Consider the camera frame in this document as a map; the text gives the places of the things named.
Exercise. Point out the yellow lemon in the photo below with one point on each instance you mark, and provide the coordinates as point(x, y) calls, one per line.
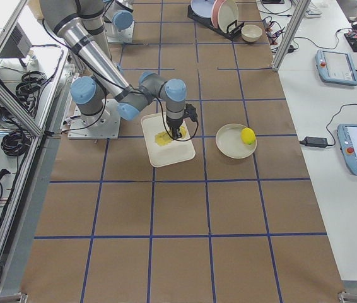
point(247, 136)

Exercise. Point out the pink plate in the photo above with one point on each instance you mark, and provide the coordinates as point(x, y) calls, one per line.
point(215, 11)

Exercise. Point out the round cream plate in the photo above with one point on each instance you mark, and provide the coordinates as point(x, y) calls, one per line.
point(230, 144)

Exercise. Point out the upper teach pendant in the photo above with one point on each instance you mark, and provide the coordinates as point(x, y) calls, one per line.
point(336, 67)

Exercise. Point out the blue plate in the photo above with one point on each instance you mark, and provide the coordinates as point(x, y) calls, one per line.
point(202, 8)

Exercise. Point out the cream plate in rack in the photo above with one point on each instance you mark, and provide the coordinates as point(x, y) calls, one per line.
point(227, 16)

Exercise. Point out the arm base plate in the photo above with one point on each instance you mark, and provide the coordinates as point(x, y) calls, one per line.
point(116, 36)
point(103, 125)

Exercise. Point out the black power adapter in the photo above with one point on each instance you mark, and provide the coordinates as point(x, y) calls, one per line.
point(318, 142)

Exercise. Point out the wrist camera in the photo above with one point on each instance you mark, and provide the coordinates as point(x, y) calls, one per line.
point(190, 112)

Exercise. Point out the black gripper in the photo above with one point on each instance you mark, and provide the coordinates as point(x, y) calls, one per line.
point(173, 124)

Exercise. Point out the aluminium frame post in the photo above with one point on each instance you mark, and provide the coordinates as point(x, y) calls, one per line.
point(290, 32)

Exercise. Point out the cream bowl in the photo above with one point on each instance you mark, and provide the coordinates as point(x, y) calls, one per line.
point(251, 33)

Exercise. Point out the white rectangular tray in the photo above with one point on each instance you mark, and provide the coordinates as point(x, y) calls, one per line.
point(175, 152)

